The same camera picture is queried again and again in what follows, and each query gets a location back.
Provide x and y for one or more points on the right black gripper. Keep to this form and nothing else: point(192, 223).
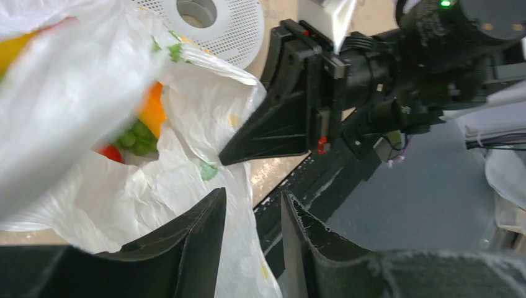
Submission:
point(404, 79)

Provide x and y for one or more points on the white filament spool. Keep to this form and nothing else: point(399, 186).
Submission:
point(232, 30)

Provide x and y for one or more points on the fake green grapes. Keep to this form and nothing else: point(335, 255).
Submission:
point(138, 139)

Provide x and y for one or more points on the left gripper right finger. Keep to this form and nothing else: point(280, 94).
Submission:
point(321, 263)

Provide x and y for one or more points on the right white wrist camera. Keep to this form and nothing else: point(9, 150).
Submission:
point(331, 18)

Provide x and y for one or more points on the fake red fruit in bag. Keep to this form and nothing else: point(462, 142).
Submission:
point(111, 152)

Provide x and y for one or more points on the fake orange fruit in bag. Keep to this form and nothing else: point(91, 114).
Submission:
point(152, 113)

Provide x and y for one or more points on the white plastic bag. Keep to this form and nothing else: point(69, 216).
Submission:
point(76, 87)

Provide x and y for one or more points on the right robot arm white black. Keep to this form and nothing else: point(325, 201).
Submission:
point(504, 19)

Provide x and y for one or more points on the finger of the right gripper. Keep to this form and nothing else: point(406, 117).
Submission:
point(277, 128)

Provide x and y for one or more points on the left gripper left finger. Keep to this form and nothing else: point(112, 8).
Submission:
point(178, 259)

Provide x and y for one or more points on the fake yellow fruit in bag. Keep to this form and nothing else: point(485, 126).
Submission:
point(11, 48)

